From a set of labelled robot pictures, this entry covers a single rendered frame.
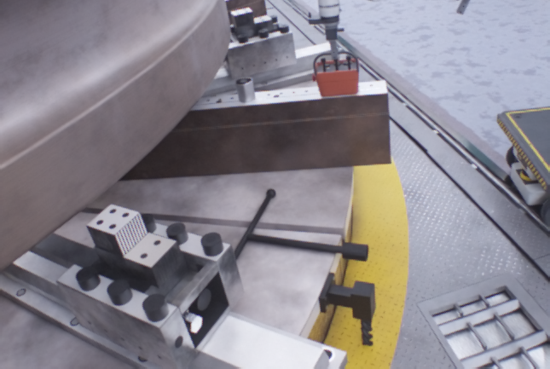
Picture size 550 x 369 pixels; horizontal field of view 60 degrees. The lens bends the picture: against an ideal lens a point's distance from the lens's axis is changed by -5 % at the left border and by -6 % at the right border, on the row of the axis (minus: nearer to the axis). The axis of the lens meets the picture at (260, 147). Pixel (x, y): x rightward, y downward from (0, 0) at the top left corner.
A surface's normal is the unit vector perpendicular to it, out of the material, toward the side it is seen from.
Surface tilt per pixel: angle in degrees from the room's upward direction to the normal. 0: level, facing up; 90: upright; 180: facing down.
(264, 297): 0
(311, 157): 90
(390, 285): 0
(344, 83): 97
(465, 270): 0
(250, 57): 90
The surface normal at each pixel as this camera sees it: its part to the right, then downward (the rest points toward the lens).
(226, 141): -0.14, 0.52
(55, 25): 0.88, 0.10
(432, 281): -0.17, -0.85
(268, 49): 0.25, 0.46
